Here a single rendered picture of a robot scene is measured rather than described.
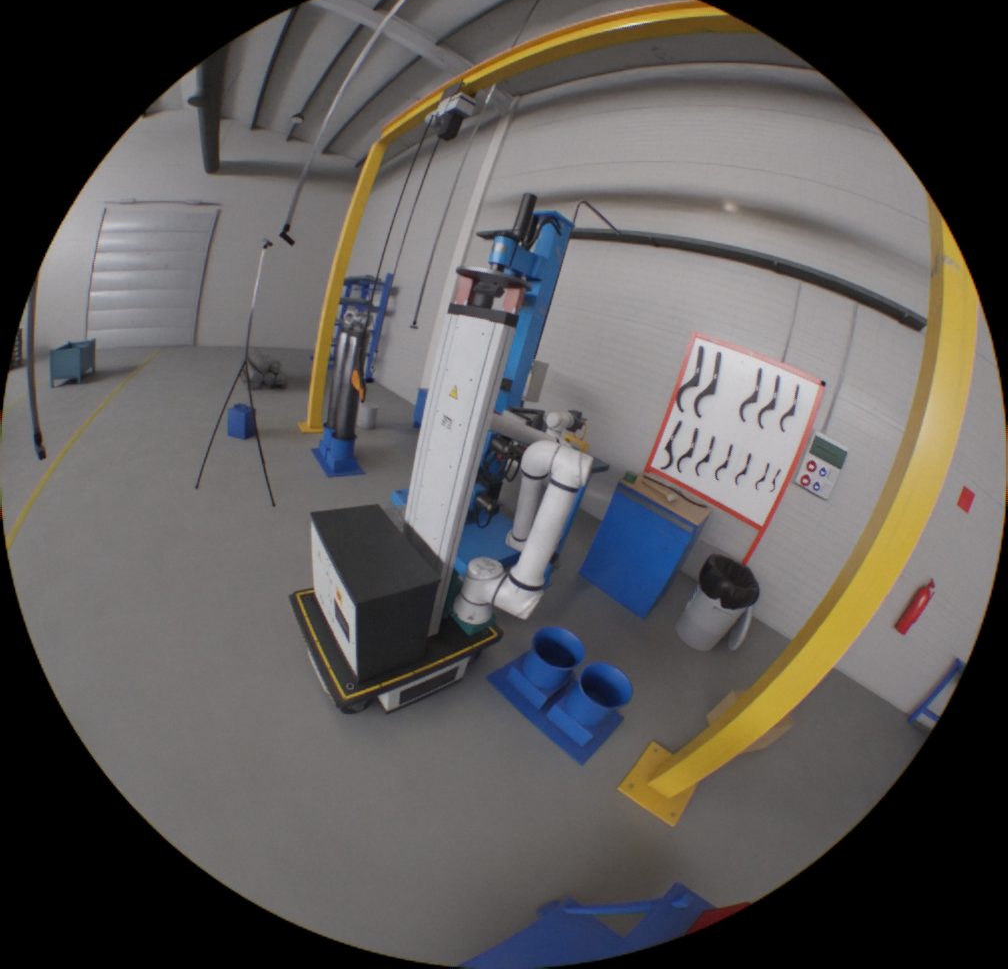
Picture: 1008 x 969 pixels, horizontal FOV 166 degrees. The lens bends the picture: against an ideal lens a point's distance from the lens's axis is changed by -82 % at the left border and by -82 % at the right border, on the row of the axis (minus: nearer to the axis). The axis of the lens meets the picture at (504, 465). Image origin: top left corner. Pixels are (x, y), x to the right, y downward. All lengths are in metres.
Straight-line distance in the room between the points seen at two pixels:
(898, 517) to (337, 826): 2.24
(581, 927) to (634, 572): 2.42
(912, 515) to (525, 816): 1.85
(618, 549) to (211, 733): 2.92
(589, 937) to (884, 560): 1.59
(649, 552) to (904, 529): 1.98
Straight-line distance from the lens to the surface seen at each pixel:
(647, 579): 2.85
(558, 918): 1.58
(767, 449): 3.63
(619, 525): 2.82
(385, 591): 1.22
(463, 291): 2.68
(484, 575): 1.46
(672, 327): 3.97
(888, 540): 1.32
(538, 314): 2.87
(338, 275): 4.70
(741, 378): 3.68
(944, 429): 1.37
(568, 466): 1.28
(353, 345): 3.49
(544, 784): 1.89
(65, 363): 8.82
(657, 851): 2.07
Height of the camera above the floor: 1.69
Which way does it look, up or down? 20 degrees down
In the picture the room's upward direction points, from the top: 16 degrees clockwise
